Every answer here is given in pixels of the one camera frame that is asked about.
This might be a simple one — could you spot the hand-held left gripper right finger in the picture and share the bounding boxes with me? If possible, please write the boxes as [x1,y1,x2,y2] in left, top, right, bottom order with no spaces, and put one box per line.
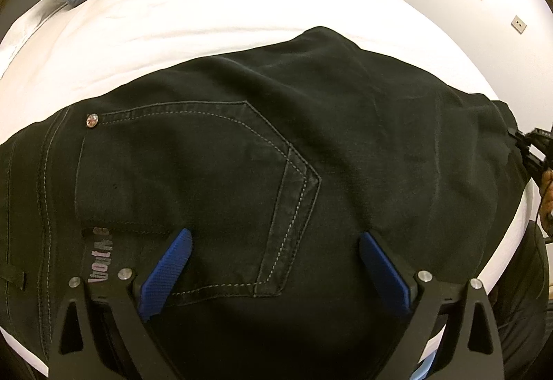
[360,230,505,380]

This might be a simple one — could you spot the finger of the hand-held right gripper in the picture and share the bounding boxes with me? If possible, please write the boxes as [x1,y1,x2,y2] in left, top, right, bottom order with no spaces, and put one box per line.
[507,126,553,174]

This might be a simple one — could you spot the person's right hand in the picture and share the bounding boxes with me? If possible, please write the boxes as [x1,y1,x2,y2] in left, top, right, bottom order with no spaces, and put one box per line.
[538,168,553,226]

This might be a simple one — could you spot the black pants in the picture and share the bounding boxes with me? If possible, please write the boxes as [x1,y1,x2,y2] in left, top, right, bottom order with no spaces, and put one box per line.
[0,26,531,380]

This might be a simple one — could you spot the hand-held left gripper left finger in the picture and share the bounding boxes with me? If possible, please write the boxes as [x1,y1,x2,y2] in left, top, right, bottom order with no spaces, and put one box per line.
[48,228,193,380]

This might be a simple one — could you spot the white bed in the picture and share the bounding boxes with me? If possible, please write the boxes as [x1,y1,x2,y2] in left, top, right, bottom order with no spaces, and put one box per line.
[0,0,541,378]

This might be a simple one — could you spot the person's dark clothing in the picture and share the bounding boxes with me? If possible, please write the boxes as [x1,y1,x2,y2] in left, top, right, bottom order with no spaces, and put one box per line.
[486,222,551,380]

